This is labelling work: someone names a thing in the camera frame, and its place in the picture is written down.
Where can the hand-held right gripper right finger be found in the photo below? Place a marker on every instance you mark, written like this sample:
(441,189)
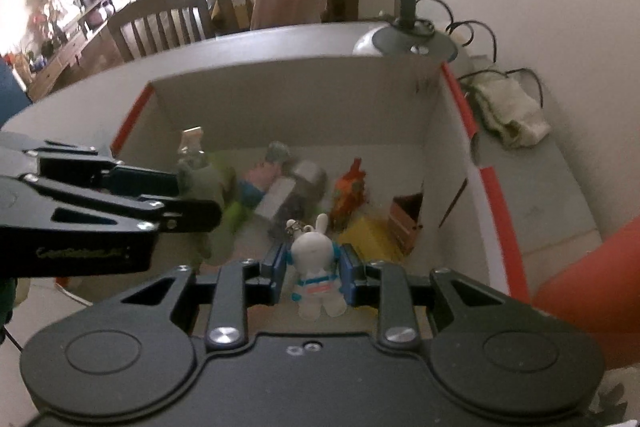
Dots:
(352,277)

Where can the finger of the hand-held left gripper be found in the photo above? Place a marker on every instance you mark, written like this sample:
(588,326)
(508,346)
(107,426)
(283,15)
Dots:
(195,214)
(145,182)

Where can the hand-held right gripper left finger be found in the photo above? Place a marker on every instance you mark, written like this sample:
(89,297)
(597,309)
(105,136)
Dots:
(274,274)

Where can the grey green object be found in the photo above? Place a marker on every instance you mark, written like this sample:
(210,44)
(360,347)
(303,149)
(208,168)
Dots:
(202,182)

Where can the small green highlighter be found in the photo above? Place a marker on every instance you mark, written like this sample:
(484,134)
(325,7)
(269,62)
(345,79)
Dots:
(236,213)

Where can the small yellow box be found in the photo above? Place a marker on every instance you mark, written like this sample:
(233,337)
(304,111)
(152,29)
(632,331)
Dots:
(367,237)

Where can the orange red toy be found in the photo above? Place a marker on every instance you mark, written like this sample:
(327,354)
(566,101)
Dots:
(350,192)

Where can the clear jar of purple pins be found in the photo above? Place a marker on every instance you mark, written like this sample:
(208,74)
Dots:
(295,192)

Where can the red cardboard box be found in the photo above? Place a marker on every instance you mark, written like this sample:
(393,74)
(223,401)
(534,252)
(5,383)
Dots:
(300,107)

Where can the small clear bottle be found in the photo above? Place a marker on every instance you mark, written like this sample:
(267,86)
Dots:
(192,147)

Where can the pink and blue small item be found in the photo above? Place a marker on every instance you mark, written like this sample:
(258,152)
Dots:
(257,182)

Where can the wooden TV cabinet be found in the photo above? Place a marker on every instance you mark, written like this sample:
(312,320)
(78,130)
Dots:
(75,52)

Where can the blue panel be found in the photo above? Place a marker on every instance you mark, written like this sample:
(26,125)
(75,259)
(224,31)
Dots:
(11,89)

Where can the white crumpled cloth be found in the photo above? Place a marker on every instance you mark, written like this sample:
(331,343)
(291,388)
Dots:
(510,112)

